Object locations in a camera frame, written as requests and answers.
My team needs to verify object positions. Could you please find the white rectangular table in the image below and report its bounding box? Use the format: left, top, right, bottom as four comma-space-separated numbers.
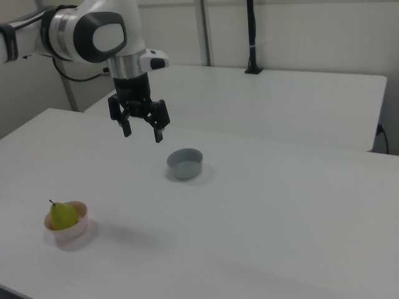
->
84, 64, 388, 153

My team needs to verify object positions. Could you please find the grey bowl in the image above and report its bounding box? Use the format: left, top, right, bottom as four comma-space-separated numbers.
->
166, 148, 204, 181

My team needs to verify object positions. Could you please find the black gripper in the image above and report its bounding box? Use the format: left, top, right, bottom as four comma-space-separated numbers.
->
107, 74, 171, 144

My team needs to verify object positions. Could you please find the black camera stand with clamp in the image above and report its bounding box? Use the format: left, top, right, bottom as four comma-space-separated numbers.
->
244, 0, 264, 75

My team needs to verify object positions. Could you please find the black strap on arm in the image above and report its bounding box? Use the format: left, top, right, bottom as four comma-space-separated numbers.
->
0, 23, 20, 62

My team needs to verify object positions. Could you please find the grey metal frame post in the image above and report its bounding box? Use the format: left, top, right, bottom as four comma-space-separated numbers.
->
60, 74, 79, 112

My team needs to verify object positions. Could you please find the pink bowl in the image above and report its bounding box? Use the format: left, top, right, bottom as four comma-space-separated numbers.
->
43, 201, 90, 240

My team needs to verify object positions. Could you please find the black power cable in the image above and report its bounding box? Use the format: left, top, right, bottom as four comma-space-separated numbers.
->
377, 123, 390, 154

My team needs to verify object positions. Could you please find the green pear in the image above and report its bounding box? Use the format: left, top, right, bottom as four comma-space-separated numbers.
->
49, 199, 79, 230

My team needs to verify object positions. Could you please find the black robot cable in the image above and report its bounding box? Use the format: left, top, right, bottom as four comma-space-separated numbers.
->
52, 57, 110, 83

